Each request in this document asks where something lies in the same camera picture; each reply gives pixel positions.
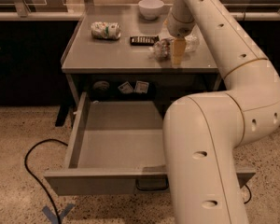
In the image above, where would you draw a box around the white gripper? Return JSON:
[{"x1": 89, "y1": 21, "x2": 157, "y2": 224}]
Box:
[{"x1": 167, "y1": 14, "x2": 195, "y2": 65}]

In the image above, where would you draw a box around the clear plastic water bottle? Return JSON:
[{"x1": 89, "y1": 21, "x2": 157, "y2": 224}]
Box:
[{"x1": 148, "y1": 35, "x2": 200, "y2": 61}]

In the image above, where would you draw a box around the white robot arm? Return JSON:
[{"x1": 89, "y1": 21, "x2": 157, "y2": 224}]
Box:
[{"x1": 163, "y1": 0, "x2": 280, "y2": 224}]

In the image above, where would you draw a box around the grey open top drawer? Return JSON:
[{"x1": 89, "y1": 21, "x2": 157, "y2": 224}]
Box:
[{"x1": 45, "y1": 91, "x2": 254, "y2": 198}]

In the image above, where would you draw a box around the black remote control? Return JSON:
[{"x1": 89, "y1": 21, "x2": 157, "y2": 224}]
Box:
[{"x1": 130, "y1": 36, "x2": 160, "y2": 46}]

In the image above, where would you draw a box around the white ceramic bowl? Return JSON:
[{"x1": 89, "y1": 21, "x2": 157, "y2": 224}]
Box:
[{"x1": 138, "y1": 0, "x2": 164, "y2": 20}]

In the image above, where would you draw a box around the right white tag card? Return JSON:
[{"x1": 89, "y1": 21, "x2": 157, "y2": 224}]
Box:
[{"x1": 134, "y1": 81, "x2": 149, "y2": 93}]

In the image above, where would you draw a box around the white tag card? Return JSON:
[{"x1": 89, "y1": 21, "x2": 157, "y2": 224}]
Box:
[
  {"x1": 118, "y1": 81, "x2": 133, "y2": 94},
  {"x1": 134, "y1": 81, "x2": 149, "y2": 93}
]

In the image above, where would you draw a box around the left white tag card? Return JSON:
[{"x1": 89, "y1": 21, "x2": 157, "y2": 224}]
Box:
[{"x1": 118, "y1": 81, "x2": 133, "y2": 94}]

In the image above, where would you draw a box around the crushed white soda can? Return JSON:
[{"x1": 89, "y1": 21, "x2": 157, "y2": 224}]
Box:
[{"x1": 91, "y1": 21, "x2": 120, "y2": 40}]

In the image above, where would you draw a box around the round grey object inside cabinet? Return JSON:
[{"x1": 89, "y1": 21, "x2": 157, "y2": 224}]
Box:
[{"x1": 92, "y1": 80, "x2": 110, "y2": 94}]

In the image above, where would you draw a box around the metal drawer handle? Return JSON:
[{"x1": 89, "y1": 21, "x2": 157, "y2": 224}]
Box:
[{"x1": 135, "y1": 178, "x2": 169, "y2": 191}]

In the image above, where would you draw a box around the black floor cable right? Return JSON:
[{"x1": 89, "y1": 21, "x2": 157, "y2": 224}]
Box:
[{"x1": 243, "y1": 184, "x2": 252, "y2": 205}]

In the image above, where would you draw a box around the black floor cable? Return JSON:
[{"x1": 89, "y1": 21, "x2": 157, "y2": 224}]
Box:
[
  {"x1": 23, "y1": 138, "x2": 69, "y2": 224},
  {"x1": 243, "y1": 184, "x2": 252, "y2": 205}
]

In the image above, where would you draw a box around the black floor cable left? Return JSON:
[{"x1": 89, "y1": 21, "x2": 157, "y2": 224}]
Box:
[{"x1": 23, "y1": 138, "x2": 69, "y2": 224}]

